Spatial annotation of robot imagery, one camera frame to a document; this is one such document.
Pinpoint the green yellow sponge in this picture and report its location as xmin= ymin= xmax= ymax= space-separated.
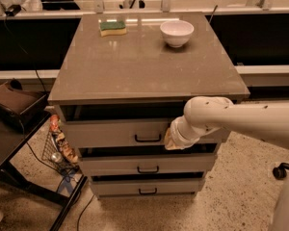
xmin=99 ymin=21 xmax=127 ymax=37

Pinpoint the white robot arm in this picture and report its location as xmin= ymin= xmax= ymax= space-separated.
xmin=164 ymin=96 xmax=289 ymax=231

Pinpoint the grey top drawer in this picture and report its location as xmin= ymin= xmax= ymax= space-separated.
xmin=61 ymin=118 xmax=230 ymax=149

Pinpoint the dark brown box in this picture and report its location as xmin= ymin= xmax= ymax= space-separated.
xmin=0 ymin=79 xmax=47 ymax=132

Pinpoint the white bowl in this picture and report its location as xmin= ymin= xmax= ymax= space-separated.
xmin=160 ymin=20 xmax=195 ymax=48

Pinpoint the grey drawer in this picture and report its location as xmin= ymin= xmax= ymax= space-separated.
xmin=61 ymin=118 xmax=230 ymax=149
xmin=90 ymin=178 xmax=204 ymax=197
xmin=79 ymin=154 xmax=217 ymax=176

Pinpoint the wire basket with snacks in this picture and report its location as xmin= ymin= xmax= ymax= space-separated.
xmin=42 ymin=115 xmax=78 ymax=174

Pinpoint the black floor cable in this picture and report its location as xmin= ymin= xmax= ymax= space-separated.
xmin=76 ymin=194 xmax=96 ymax=231

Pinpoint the grey drawer cabinet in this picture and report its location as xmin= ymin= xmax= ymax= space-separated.
xmin=47 ymin=12 xmax=250 ymax=200

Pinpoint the grey bottom drawer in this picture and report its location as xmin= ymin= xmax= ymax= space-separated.
xmin=90 ymin=178 xmax=204 ymax=197

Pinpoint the grey middle drawer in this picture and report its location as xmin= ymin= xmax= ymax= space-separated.
xmin=79 ymin=154 xmax=217 ymax=176

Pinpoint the black power adapter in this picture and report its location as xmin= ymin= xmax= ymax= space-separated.
xmin=5 ymin=5 xmax=21 ymax=16

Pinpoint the black side table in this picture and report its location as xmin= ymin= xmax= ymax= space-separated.
xmin=0 ymin=111 xmax=87 ymax=231

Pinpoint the black chair caster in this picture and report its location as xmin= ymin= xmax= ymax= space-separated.
xmin=273 ymin=163 xmax=289 ymax=180

